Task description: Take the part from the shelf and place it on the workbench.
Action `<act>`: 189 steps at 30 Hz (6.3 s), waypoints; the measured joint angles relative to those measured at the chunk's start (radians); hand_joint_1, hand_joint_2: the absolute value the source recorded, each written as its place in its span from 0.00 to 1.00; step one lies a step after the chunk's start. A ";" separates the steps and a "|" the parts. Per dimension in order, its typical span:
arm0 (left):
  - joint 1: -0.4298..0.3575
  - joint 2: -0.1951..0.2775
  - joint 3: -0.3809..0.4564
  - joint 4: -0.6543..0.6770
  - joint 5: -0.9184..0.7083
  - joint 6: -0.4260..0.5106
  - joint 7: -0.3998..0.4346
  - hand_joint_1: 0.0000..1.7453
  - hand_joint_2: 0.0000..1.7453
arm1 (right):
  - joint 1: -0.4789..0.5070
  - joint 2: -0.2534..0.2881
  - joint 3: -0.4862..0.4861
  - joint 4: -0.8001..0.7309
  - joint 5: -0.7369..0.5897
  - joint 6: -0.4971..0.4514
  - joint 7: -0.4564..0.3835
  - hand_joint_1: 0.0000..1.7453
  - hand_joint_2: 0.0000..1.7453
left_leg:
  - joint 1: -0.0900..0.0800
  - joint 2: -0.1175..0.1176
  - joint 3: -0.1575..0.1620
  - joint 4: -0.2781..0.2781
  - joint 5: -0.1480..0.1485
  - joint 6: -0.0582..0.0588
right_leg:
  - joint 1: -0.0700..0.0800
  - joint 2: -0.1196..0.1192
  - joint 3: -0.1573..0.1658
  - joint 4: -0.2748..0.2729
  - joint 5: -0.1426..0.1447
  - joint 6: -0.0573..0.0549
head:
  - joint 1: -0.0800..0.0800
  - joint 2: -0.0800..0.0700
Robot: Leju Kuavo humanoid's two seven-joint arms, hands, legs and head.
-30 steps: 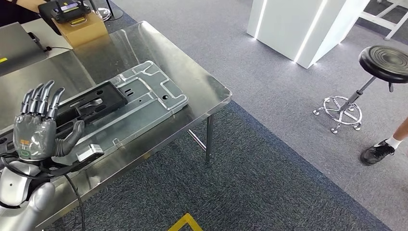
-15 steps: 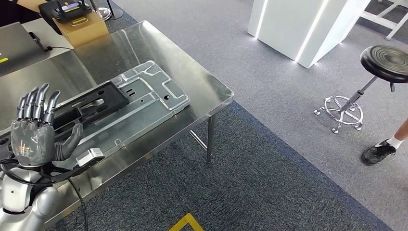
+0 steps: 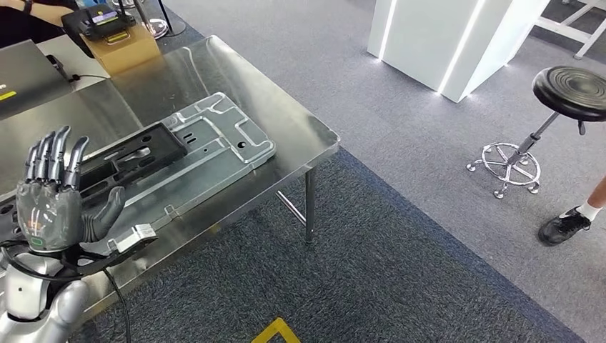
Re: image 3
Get black device with screen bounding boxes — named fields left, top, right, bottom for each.
left=61, top=4, right=138, bottom=59

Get white desk pad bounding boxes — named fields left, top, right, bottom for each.
left=36, top=34, right=111, bottom=91

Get black round stool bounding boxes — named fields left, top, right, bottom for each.
left=465, top=65, right=606, bottom=200

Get person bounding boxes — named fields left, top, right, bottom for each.
left=0, top=0, right=80, bottom=49

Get black stand pole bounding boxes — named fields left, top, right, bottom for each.
left=156, top=0, right=187, bottom=38

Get stamped silver metal panel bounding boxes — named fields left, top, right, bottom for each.
left=0, top=91, right=277, bottom=260

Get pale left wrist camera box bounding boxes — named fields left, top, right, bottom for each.
left=106, top=222, right=158, bottom=254

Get thin black desk cable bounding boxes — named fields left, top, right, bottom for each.
left=45, top=54, right=110, bottom=84

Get chrome stand base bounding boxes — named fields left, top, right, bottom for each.
left=111, top=0, right=170, bottom=41

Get black plastic plate bracket part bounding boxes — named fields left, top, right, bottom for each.
left=0, top=122, right=189, bottom=241

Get white lit display pillar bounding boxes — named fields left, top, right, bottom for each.
left=367, top=0, right=553, bottom=104

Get stainless steel workbench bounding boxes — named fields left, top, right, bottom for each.
left=0, top=34, right=342, bottom=332

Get brown cardboard box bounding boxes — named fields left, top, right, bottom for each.
left=79, top=24, right=162, bottom=76

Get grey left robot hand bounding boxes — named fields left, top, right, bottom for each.
left=15, top=124, right=127, bottom=254

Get grey laptop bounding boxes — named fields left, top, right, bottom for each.
left=0, top=39, right=75, bottom=120

